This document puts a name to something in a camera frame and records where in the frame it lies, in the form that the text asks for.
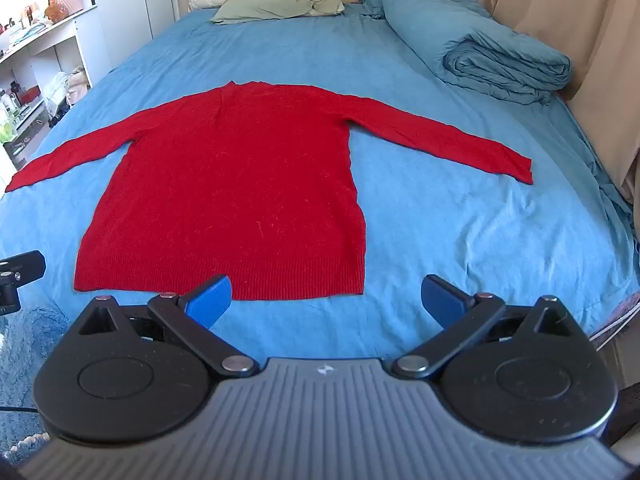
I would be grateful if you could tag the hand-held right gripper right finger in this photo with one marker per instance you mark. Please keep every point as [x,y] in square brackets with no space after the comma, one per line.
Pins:
[441,301]

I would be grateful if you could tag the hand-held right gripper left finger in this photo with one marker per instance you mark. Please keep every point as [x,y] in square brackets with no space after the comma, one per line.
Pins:
[212,301]

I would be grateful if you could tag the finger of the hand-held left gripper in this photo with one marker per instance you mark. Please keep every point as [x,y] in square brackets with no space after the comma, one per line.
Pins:
[22,267]

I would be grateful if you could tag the red knit sweater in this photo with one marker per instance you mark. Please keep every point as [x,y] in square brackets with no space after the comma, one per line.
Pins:
[235,195]

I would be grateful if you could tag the blue bed blanket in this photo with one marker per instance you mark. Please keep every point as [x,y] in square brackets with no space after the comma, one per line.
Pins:
[440,220]

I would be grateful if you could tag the blue fluffy rug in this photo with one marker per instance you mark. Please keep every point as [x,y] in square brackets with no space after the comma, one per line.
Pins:
[22,350]

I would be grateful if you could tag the white shelf desk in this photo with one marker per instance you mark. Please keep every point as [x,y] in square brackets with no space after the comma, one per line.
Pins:
[35,60]

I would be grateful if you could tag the folded blue duvet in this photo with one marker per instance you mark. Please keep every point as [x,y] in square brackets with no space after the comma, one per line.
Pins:
[475,45]

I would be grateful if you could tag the pink storage basket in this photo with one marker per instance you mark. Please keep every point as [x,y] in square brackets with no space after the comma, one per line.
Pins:
[67,1]

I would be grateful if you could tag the beige curtain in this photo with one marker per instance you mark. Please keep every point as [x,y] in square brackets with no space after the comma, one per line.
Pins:
[575,35]

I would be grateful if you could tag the green pillow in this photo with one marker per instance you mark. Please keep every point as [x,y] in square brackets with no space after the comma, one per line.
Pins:
[277,5]

